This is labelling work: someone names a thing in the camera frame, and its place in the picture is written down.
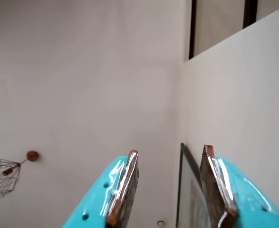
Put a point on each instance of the black window frame post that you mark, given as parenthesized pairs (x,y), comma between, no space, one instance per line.
(192,28)
(249,13)

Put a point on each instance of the black framed picture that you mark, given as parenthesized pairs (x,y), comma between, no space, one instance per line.
(190,194)

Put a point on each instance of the round wooden ceiling rose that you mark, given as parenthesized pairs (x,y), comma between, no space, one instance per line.
(32,156)

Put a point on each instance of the round recessed ceiling spotlight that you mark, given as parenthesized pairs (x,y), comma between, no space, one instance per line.
(160,223)

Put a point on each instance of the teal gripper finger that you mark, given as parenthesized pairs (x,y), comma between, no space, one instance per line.
(99,194)
(243,204)

